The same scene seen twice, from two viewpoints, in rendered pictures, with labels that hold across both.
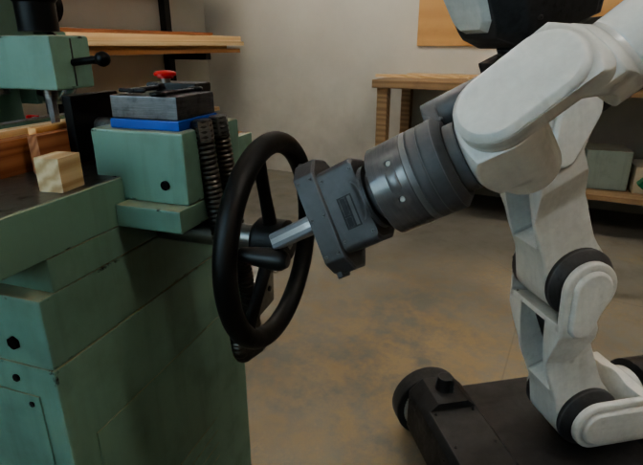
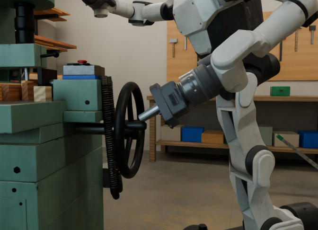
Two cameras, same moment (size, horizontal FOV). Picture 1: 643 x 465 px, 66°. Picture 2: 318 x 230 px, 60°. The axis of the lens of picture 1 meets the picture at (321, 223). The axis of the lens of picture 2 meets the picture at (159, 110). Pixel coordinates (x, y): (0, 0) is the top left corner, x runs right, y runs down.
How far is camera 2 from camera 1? 0.28 m
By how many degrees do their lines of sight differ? 18
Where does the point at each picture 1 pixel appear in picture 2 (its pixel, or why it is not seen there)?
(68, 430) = (38, 216)
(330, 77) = not seen: hidden behind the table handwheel
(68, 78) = (38, 62)
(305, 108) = not seen: hidden behind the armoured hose
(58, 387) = (37, 191)
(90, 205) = (55, 108)
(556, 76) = (244, 42)
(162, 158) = (86, 90)
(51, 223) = (42, 111)
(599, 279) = (267, 157)
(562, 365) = (257, 205)
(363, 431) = not seen: outside the picture
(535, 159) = (240, 74)
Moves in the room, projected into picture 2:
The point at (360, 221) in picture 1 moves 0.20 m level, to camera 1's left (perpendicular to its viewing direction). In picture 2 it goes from (178, 102) to (94, 103)
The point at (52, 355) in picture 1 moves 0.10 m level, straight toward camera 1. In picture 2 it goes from (37, 173) to (53, 184)
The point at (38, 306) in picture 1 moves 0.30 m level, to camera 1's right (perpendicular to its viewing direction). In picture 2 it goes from (35, 148) to (160, 144)
